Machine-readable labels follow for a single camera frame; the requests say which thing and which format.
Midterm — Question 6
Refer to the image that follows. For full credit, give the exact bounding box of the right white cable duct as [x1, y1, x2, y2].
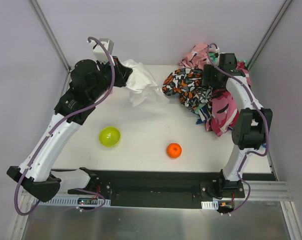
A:
[201, 200, 219, 210]

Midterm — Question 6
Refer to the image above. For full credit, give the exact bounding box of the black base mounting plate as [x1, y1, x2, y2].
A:
[68, 170, 244, 208]

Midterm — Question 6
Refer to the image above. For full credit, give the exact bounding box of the left aluminium frame post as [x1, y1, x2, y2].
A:
[28, 0, 71, 73]

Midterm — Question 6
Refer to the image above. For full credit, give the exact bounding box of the right aluminium frame post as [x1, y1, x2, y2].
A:
[247, 0, 294, 70]

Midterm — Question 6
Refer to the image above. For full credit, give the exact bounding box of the black orange camouflage cloth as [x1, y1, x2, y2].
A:
[162, 68, 212, 113]

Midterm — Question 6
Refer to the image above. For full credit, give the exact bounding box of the white cable duct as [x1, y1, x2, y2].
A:
[39, 196, 111, 208]
[201, 200, 219, 210]

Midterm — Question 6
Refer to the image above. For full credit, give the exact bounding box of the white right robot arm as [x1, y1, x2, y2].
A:
[203, 53, 273, 199]

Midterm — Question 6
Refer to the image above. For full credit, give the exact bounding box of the magenta pink camouflage cloth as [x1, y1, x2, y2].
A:
[202, 60, 239, 137]

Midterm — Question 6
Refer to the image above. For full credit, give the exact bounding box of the yellow-green plastic bowl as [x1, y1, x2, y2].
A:
[99, 126, 121, 147]

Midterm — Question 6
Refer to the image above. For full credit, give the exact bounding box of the left white cable duct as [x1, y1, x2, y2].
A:
[39, 196, 111, 208]

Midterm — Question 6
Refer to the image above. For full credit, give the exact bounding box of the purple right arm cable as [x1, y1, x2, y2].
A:
[206, 42, 270, 217]

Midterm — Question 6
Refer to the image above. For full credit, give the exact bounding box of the light pink patterned cloth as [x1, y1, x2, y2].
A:
[178, 43, 210, 70]

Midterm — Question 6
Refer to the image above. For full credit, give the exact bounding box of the orange mandarin fruit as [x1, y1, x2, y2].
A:
[166, 143, 182, 159]

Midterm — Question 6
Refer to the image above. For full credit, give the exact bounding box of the aluminium frame post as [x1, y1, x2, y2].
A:
[28, 0, 71, 73]
[247, 0, 294, 70]

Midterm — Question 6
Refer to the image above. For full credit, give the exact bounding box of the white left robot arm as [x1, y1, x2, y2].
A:
[7, 57, 133, 202]

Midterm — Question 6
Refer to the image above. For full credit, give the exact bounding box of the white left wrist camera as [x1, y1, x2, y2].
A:
[90, 38, 114, 63]

